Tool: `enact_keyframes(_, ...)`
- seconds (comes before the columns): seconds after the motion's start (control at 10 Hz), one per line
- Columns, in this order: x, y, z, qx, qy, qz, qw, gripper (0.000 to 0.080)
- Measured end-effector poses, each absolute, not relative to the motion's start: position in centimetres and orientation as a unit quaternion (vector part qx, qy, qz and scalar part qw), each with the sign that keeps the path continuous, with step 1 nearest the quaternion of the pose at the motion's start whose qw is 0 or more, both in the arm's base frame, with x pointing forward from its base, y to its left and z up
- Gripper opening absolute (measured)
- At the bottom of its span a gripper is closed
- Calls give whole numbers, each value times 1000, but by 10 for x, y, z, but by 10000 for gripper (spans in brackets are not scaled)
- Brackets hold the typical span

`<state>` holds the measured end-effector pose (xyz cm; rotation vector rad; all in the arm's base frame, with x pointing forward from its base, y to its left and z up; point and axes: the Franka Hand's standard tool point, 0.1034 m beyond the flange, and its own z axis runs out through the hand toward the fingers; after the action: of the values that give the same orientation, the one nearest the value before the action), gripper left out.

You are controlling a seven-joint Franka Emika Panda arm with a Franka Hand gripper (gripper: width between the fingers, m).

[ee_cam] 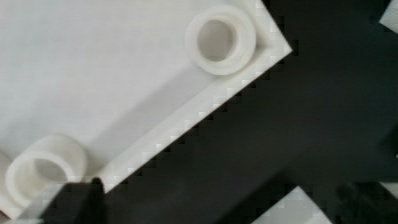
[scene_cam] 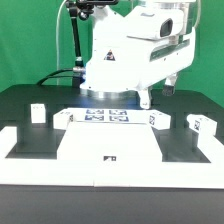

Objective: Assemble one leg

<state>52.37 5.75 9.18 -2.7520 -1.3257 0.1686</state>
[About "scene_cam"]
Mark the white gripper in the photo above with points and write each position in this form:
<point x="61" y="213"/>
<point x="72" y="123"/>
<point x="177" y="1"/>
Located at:
<point x="161" y="42"/>

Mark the white square table top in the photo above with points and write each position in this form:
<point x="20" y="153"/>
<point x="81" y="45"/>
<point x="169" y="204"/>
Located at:
<point x="104" y="142"/>

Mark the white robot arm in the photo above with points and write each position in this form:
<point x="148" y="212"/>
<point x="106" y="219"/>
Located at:
<point x="105" y="72"/>

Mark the sheet with fiducial markers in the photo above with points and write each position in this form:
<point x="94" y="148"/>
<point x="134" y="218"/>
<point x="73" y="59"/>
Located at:
<point x="107" y="115"/>

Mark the white U-shaped fence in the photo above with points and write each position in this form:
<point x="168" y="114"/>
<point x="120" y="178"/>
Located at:
<point x="62" y="173"/>

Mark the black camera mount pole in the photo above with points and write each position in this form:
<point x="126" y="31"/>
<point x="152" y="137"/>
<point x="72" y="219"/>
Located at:
<point x="82" y="9"/>

